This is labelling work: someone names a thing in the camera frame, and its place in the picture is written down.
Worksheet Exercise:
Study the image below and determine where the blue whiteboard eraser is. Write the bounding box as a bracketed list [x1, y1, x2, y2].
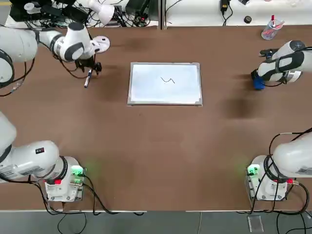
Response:
[252, 74, 266, 91]

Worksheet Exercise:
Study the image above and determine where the aluminium frame post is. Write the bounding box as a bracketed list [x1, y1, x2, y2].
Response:
[157, 0, 168, 30]

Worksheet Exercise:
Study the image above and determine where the silver-framed whiteboard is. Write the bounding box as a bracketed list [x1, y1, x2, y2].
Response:
[126, 61, 204, 107]

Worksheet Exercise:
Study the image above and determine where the white marker blue cap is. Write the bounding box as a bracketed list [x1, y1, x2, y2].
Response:
[83, 69, 93, 89]

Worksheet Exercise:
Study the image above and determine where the white desk lamp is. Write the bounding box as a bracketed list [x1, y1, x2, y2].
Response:
[88, 0, 116, 53]

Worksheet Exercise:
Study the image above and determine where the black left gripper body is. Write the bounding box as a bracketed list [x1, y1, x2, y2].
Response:
[78, 57, 97, 68]

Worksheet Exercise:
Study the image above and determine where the black cable silver connector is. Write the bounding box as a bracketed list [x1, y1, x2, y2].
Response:
[0, 55, 37, 98]

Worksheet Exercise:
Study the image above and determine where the clear plastic pen cup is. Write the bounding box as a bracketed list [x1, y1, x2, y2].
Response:
[261, 19, 286, 41]

